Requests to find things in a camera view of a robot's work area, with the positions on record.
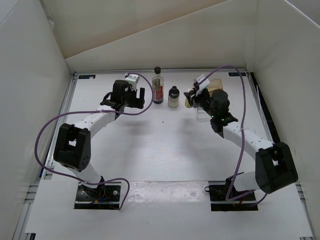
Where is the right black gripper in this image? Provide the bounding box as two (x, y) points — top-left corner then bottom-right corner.
(184, 88), (217, 119)

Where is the small yellow label bottle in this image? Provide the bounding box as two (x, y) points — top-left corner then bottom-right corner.
(183, 88), (196, 108)

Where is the tall dark sauce bottle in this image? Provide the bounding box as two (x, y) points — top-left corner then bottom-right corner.
(151, 66), (164, 104)

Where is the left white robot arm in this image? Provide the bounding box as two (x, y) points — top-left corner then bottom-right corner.
(53, 74), (145, 200)

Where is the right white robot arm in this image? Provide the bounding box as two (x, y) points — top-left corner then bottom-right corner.
(184, 76), (298, 200)

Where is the white powder shaker jar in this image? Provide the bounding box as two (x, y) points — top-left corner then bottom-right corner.
(167, 86), (180, 108)

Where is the clear tiered organizer rack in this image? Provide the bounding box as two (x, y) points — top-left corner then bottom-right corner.
(195, 78), (223, 122)

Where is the right blue table sticker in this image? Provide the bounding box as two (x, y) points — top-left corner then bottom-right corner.
(228, 72), (247, 77)

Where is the blue table sticker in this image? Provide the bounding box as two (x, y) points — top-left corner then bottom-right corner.
(78, 74), (96, 80)
(228, 72), (247, 77)

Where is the left blue table sticker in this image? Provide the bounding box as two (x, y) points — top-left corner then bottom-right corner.
(78, 74), (96, 80)

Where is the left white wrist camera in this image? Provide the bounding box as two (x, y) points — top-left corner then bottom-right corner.
(124, 73), (140, 89)

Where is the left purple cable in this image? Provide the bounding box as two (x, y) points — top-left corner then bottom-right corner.
(34, 72), (154, 210)

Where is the purple cable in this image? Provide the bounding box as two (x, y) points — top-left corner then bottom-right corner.
(199, 65), (269, 206)
(34, 72), (154, 210)

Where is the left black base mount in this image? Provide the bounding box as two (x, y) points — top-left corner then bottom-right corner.
(74, 181), (121, 210)

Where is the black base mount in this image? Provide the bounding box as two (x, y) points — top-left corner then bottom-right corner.
(204, 184), (258, 212)
(74, 181), (121, 210)

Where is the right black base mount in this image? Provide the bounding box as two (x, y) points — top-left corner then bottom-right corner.
(204, 184), (258, 212)

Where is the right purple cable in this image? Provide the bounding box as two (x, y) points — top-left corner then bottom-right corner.
(199, 65), (269, 206)

